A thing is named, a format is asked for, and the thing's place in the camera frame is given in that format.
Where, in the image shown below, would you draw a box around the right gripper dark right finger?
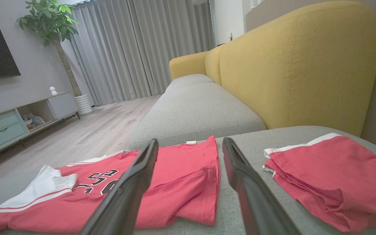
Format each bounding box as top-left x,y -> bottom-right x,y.
222,137 -> 302,235

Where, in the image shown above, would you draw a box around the grey pleated curtain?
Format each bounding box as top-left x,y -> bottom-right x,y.
127,0 -> 216,97
61,0 -> 158,106

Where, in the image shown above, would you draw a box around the white ribbed plant pot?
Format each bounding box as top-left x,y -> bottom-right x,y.
74,94 -> 94,116

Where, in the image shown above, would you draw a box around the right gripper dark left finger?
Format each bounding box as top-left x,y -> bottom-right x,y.
80,139 -> 159,235

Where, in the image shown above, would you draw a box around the leafy indoor tree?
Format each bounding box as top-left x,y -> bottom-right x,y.
16,0 -> 83,98

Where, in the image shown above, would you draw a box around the small yellow sofa backrest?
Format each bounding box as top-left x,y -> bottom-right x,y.
205,46 -> 225,86

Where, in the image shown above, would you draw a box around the red shorts with white stripe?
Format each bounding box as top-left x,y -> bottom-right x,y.
262,133 -> 376,233

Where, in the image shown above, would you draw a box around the grey cabinet door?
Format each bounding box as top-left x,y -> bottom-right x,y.
48,93 -> 79,120

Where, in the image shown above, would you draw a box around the grey sofa seat cushion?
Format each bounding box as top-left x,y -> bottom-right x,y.
165,73 -> 214,94
128,82 -> 267,150

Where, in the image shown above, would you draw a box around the crumpled bag in cabinet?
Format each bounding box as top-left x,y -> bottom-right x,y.
22,113 -> 45,130

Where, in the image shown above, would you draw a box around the large yellow sofa backrest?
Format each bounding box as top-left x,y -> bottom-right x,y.
219,1 -> 376,137

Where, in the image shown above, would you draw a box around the large grey sofa chaise cushion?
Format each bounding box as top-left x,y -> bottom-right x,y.
0,126 -> 376,235

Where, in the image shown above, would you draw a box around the red white numbered jersey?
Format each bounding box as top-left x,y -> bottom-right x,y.
0,135 -> 221,234

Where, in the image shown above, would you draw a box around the low wooden TV cabinet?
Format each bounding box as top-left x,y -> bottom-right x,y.
0,91 -> 81,164

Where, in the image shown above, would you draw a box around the yellow sofa armrest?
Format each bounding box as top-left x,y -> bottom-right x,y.
169,51 -> 210,81

